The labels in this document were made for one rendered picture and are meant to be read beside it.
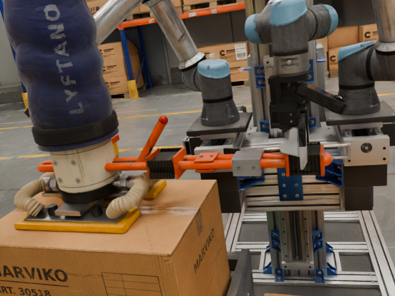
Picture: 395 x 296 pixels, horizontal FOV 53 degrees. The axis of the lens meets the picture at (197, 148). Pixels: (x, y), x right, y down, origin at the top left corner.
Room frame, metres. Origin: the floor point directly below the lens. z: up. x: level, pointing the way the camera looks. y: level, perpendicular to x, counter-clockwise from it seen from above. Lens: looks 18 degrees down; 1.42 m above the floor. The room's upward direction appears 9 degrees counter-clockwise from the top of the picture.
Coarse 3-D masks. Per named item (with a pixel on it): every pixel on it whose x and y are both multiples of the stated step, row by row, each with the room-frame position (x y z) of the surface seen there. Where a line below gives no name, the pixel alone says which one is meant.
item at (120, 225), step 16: (48, 208) 0.98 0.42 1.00; (96, 208) 0.93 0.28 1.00; (16, 224) 0.98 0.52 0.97; (32, 224) 0.96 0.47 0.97; (48, 224) 0.94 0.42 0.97; (64, 224) 0.93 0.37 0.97; (80, 224) 0.91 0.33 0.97; (96, 224) 0.90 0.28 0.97; (112, 224) 0.89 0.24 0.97; (128, 224) 0.89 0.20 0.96
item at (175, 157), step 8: (152, 152) 0.99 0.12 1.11; (160, 152) 1.01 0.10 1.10; (168, 152) 1.00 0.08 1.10; (176, 152) 0.99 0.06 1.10; (184, 152) 0.98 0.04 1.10; (152, 160) 0.93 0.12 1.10; (160, 160) 0.92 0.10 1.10; (168, 160) 0.92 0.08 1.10; (176, 160) 0.93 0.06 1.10; (152, 168) 0.94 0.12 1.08; (160, 168) 0.93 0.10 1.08; (168, 168) 0.93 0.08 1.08; (176, 168) 0.92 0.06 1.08; (152, 176) 0.93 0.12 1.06; (160, 176) 0.93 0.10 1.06; (168, 176) 0.92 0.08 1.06; (176, 176) 0.92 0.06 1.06
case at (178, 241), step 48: (192, 192) 1.05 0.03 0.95; (0, 240) 0.93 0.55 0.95; (48, 240) 0.89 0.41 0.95; (96, 240) 0.85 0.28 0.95; (144, 240) 0.82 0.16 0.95; (192, 240) 0.87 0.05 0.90; (0, 288) 0.93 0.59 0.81; (48, 288) 0.87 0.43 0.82; (96, 288) 0.82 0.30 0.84; (144, 288) 0.77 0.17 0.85; (192, 288) 0.82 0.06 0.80
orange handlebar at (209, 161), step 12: (192, 156) 0.96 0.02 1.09; (204, 156) 0.93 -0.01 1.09; (216, 156) 0.93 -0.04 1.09; (228, 156) 0.93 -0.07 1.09; (264, 156) 0.89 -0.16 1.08; (276, 156) 0.88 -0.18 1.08; (324, 156) 0.82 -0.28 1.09; (48, 168) 1.07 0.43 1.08; (108, 168) 1.00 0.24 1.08; (120, 168) 0.98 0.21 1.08; (132, 168) 0.97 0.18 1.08; (144, 168) 0.96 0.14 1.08; (180, 168) 0.93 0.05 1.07; (192, 168) 0.92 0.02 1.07; (204, 168) 0.91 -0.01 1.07; (216, 168) 0.90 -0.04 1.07; (228, 168) 0.89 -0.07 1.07
